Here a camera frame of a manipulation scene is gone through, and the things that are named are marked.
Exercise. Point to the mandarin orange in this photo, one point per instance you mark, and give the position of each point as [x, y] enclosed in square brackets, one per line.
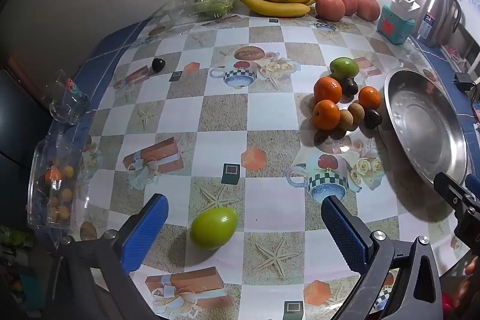
[327, 89]
[369, 97]
[326, 114]

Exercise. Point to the clear glass cup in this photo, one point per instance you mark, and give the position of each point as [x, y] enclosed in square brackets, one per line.
[65, 106]

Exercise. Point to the stainless steel bowl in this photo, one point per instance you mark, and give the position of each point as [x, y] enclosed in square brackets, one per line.
[423, 125]

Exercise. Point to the black charger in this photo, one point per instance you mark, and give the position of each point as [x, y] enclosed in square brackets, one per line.
[463, 80]

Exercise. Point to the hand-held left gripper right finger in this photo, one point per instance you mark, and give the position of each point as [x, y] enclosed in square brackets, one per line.
[343, 230]

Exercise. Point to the green jujube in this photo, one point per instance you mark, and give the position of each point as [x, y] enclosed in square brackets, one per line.
[345, 67]
[213, 228]

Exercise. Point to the clear plastic tub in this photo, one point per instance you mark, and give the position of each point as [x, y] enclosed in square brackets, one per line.
[41, 173]

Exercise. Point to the pile of kumquats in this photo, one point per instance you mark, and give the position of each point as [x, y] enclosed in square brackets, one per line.
[62, 211]

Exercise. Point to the clear tray of green fruit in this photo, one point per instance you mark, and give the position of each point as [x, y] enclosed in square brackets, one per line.
[210, 5]

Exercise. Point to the stainless steel thermos kettle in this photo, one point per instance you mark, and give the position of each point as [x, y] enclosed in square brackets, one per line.
[438, 9]

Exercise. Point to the checkered printed tablecloth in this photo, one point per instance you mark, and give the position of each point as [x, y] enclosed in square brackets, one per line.
[270, 110]

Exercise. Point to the dark purple plum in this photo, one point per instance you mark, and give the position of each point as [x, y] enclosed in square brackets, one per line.
[159, 65]
[373, 118]
[351, 87]

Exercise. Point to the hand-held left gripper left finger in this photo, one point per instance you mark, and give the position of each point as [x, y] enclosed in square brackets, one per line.
[150, 230]

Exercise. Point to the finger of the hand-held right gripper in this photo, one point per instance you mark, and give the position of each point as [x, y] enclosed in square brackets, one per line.
[473, 182]
[450, 192]

